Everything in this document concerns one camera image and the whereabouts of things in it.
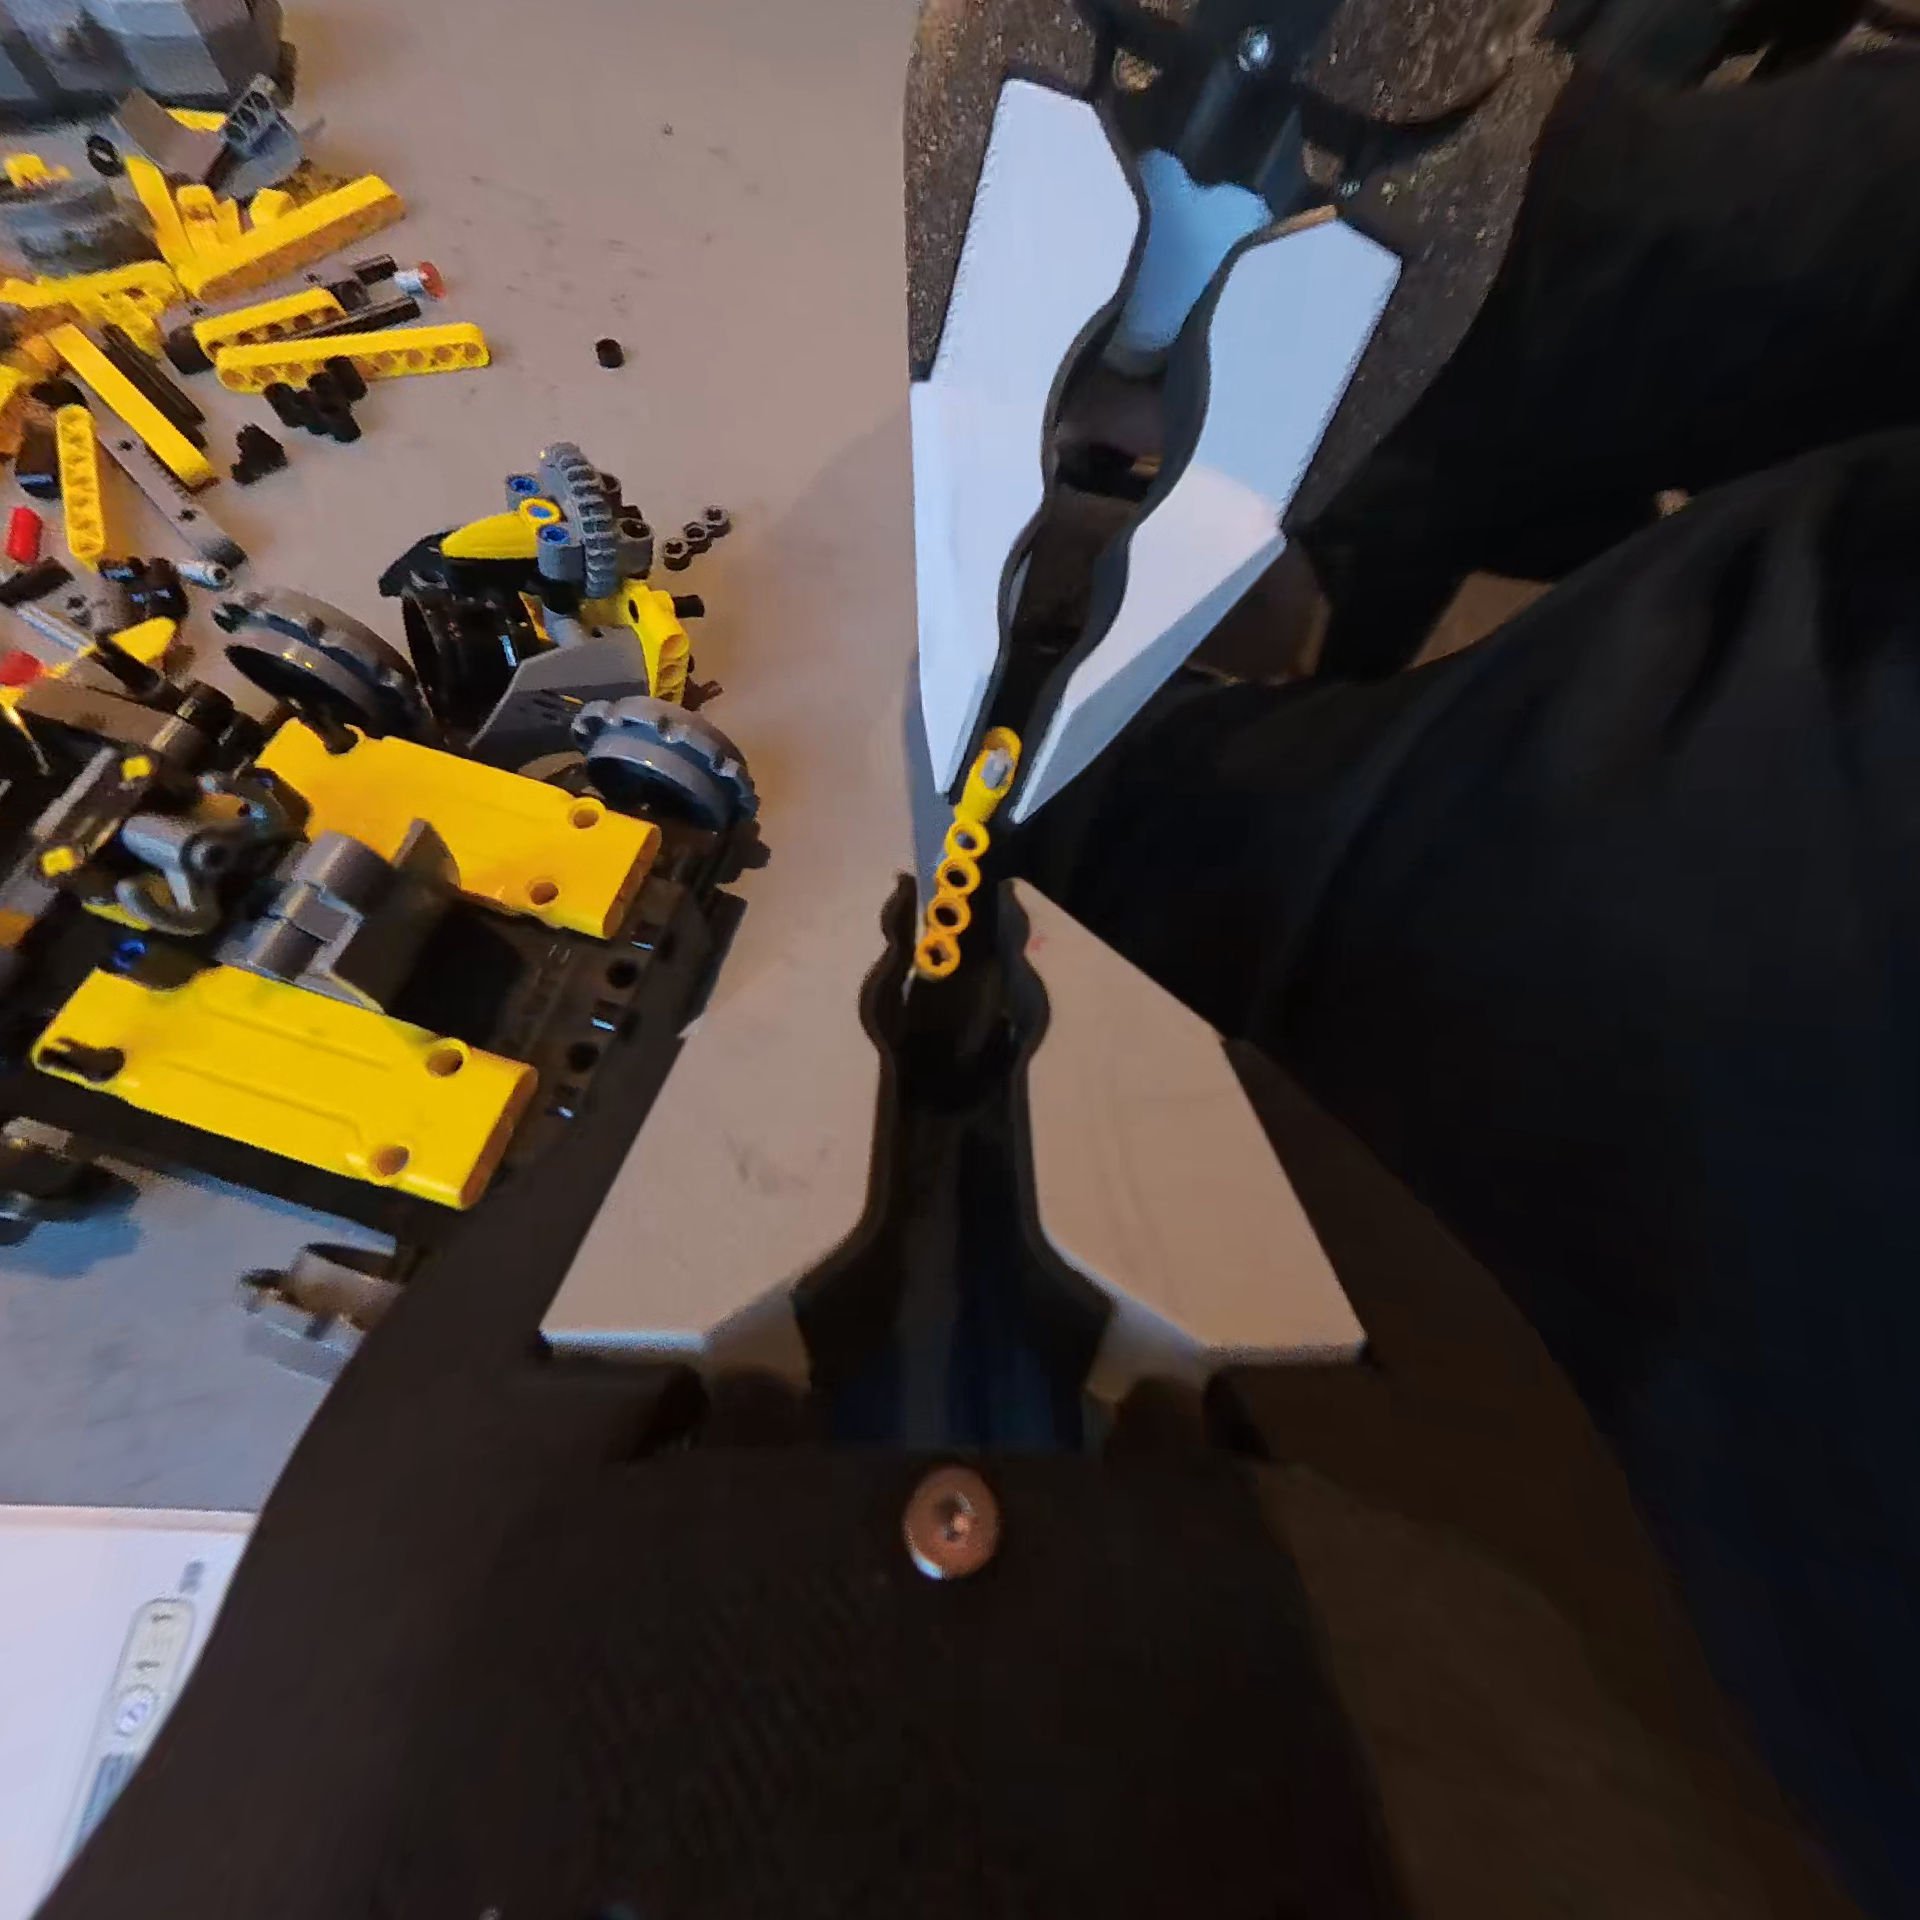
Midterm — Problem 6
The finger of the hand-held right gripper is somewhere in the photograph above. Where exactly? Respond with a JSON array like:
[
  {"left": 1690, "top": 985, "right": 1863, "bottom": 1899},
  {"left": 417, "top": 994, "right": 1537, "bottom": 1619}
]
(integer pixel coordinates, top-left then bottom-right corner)
[
  {"left": 1007, "top": 221, "right": 1407, "bottom": 829},
  {"left": 909, "top": 77, "right": 1152, "bottom": 798}
]

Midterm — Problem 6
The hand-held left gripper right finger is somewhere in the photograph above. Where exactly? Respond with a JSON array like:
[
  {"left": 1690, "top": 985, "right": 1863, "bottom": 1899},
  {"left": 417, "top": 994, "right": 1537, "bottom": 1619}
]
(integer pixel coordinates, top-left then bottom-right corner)
[{"left": 1007, "top": 881, "right": 1368, "bottom": 1369}]

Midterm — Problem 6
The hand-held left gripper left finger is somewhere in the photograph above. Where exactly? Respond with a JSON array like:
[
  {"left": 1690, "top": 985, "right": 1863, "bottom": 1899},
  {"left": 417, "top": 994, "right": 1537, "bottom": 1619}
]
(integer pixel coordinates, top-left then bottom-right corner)
[{"left": 536, "top": 874, "right": 920, "bottom": 1374}]

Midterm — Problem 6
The yellow thin toy beam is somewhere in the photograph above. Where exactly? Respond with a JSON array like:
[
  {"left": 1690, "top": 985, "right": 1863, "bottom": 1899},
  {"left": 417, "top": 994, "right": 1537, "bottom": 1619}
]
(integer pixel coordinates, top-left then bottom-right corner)
[{"left": 911, "top": 726, "right": 1024, "bottom": 981}]

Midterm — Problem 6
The person's right forearm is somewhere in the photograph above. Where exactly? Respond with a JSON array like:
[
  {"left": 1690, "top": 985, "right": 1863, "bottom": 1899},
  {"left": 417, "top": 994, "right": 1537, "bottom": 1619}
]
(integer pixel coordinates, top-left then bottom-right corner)
[{"left": 1305, "top": 0, "right": 1920, "bottom": 662}]

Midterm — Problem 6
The person's dark clothing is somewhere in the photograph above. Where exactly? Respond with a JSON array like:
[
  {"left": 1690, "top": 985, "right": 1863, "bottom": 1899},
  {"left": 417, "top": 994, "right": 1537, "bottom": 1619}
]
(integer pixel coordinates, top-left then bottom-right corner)
[{"left": 1034, "top": 435, "right": 1920, "bottom": 1920}]

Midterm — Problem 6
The yellow toy vehicle model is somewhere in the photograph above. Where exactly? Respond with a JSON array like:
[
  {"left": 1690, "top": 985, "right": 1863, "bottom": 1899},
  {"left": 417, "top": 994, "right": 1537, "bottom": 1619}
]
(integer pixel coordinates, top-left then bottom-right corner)
[{"left": 0, "top": 585, "right": 758, "bottom": 1382}]

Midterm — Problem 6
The toy wheel gear subassembly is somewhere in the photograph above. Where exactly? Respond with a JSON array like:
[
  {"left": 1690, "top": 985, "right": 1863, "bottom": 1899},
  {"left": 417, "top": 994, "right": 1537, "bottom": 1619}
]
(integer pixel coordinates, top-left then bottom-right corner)
[{"left": 379, "top": 442, "right": 736, "bottom": 735}]

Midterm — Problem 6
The pile of loose toy pieces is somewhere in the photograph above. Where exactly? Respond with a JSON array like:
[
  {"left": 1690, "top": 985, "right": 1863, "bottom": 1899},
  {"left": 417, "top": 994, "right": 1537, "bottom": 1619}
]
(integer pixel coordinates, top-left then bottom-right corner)
[{"left": 0, "top": 67, "right": 494, "bottom": 693}]

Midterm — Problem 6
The instruction booklet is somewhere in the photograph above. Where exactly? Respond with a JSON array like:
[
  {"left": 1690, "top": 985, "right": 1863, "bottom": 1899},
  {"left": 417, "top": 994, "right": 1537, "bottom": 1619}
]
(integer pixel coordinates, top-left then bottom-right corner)
[{"left": 0, "top": 1507, "right": 255, "bottom": 1920}]

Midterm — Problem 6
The grey toy battery box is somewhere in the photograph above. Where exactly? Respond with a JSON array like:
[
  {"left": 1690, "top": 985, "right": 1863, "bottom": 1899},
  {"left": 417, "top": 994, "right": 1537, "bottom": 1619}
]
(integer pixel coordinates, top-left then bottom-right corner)
[{"left": 0, "top": 0, "right": 288, "bottom": 107}]

